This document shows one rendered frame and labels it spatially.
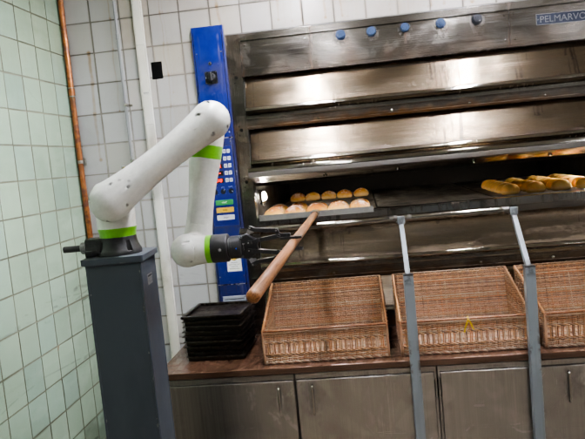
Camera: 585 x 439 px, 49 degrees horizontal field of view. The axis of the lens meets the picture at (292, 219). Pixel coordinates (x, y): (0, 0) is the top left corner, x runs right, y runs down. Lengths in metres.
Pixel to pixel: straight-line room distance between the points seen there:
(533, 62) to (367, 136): 0.85
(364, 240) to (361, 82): 0.78
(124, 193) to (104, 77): 1.53
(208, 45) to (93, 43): 0.60
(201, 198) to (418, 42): 1.52
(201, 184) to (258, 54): 1.24
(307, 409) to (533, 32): 2.03
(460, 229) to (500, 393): 0.84
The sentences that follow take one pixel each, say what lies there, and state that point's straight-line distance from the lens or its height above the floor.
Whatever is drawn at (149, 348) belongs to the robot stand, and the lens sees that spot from 2.23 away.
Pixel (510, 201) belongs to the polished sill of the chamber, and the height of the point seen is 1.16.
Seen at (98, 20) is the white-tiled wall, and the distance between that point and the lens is 3.54.
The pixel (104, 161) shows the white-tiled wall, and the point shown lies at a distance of 3.48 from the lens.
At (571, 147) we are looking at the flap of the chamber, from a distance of 3.22.
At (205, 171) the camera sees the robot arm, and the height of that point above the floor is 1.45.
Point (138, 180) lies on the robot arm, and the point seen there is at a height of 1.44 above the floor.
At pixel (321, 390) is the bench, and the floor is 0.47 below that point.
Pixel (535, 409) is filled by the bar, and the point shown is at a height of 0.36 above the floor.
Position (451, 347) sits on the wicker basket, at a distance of 2.87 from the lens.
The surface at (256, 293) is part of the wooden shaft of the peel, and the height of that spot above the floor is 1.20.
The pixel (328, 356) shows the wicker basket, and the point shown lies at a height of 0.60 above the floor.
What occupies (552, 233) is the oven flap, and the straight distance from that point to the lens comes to 3.37.
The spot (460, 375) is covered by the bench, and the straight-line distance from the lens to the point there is 2.87.
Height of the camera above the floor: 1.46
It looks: 5 degrees down
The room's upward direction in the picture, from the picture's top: 5 degrees counter-clockwise
